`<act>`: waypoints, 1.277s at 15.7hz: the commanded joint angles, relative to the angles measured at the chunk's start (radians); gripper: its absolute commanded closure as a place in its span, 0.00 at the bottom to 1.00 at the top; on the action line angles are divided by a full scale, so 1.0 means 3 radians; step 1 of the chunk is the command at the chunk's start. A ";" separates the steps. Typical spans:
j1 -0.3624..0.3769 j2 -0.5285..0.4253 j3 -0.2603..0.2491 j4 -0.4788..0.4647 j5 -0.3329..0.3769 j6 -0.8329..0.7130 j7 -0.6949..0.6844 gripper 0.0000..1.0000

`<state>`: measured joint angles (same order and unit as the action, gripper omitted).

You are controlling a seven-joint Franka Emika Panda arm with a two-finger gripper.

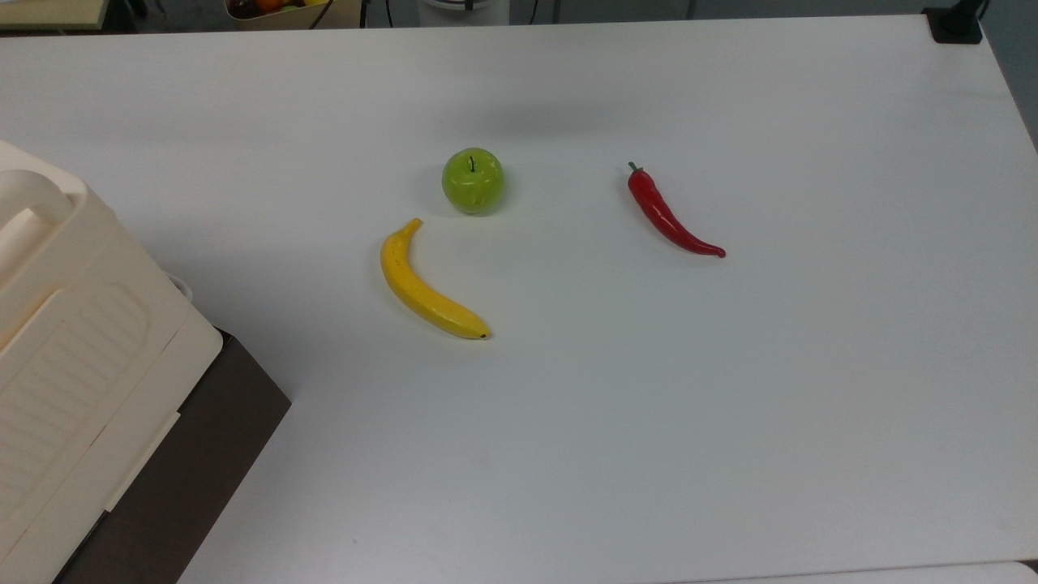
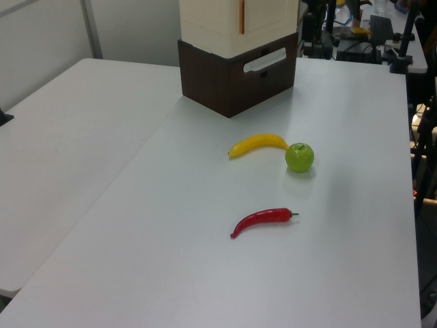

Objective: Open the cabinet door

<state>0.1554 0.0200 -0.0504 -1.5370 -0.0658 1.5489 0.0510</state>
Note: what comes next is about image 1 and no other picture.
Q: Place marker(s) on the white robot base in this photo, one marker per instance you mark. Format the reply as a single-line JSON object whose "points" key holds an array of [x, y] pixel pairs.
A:
{"points": [[462, 11]]}

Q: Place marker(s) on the cream plastic cabinet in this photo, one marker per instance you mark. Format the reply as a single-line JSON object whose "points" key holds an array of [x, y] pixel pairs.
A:
{"points": [[81, 357]]}

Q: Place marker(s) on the yellow banana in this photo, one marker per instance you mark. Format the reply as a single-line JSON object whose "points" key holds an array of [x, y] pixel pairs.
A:
{"points": [[413, 288]]}

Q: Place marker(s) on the green apple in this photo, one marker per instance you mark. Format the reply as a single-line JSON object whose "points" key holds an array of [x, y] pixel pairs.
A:
{"points": [[473, 185]]}

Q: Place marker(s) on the red chili pepper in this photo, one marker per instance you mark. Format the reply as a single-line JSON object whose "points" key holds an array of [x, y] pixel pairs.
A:
{"points": [[661, 215]]}

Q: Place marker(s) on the small translucent plastic loop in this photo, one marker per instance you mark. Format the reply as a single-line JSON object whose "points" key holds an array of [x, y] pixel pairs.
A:
{"points": [[183, 285]]}

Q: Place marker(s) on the dark brown base box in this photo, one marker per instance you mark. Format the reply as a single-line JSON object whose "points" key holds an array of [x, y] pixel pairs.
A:
{"points": [[203, 438]]}

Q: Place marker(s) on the light wooden side table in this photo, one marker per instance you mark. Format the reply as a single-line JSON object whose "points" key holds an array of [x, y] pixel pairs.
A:
{"points": [[49, 11]]}

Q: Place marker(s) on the black clamp mount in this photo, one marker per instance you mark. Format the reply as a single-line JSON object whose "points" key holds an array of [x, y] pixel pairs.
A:
{"points": [[955, 26]]}

